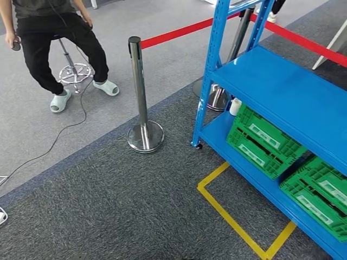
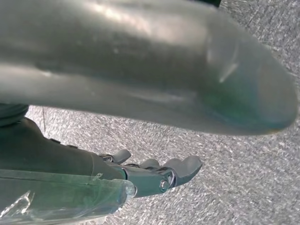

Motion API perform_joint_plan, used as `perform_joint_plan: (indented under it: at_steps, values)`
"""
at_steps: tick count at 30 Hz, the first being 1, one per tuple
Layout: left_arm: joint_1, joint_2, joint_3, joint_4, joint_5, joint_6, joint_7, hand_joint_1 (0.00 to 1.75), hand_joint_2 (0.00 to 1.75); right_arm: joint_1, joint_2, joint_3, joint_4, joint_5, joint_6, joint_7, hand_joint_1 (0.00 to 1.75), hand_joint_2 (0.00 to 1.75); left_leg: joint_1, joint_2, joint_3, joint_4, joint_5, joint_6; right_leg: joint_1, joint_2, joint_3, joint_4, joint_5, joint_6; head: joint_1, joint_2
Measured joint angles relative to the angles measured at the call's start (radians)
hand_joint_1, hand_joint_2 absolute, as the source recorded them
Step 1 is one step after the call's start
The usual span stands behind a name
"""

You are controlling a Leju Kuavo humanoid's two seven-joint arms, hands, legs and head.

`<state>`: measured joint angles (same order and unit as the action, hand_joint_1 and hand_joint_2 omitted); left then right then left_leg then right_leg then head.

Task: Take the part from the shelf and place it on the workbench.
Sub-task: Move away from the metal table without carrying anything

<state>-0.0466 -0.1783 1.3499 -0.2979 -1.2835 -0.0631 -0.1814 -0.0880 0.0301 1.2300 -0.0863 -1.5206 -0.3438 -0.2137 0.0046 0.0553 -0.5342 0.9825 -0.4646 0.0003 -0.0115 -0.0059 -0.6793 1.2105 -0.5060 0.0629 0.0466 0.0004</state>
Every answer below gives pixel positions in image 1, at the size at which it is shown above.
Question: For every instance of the person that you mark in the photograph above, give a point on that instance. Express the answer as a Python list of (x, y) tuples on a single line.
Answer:
[(38, 50), (276, 5)]

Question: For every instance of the blue metal shelf rack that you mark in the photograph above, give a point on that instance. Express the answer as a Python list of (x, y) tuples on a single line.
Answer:
[(284, 89)]

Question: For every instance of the grey handheld controller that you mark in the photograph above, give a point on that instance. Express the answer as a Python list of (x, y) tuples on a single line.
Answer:
[(16, 45)]

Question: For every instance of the grey flat floor disc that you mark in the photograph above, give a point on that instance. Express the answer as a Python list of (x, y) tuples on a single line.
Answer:
[(197, 88)]

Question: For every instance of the white table frame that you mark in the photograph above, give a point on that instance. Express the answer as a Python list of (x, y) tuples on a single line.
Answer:
[(94, 3)]

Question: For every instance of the yellow floor tape outline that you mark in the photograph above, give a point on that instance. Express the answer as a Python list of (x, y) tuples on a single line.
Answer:
[(230, 219)]

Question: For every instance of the white jug-shaped part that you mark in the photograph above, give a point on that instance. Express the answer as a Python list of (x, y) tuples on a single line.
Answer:
[(235, 107)]

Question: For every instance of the black stool chrome base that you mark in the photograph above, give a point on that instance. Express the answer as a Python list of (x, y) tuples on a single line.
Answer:
[(74, 73)]

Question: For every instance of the white desk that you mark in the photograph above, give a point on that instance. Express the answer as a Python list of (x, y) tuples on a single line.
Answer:
[(333, 45)]

